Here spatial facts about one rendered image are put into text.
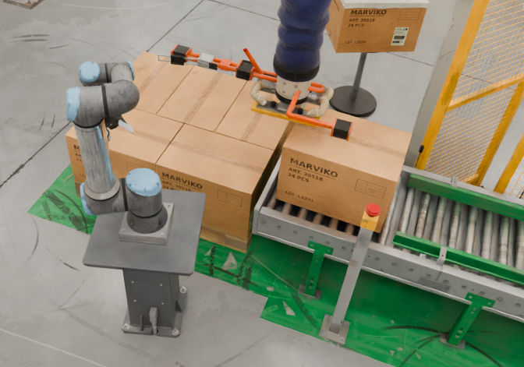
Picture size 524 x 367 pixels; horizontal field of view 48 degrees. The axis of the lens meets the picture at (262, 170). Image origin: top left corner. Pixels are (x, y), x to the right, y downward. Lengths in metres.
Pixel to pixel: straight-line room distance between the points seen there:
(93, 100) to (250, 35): 3.58
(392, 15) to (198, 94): 1.46
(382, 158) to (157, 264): 1.23
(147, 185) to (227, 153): 1.01
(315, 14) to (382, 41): 1.83
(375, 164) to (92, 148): 1.41
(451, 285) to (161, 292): 1.48
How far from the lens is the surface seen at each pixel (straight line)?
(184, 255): 2.73
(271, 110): 2.90
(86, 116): 2.16
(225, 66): 2.97
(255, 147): 3.54
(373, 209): 2.63
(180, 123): 3.69
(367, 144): 3.08
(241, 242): 3.62
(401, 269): 3.15
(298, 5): 2.58
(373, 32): 4.32
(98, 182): 2.49
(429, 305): 3.71
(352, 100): 4.88
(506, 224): 3.53
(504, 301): 3.23
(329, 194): 3.09
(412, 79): 5.37
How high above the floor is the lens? 2.94
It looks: 45 degrees down
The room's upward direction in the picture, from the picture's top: 6 degrees clockwise
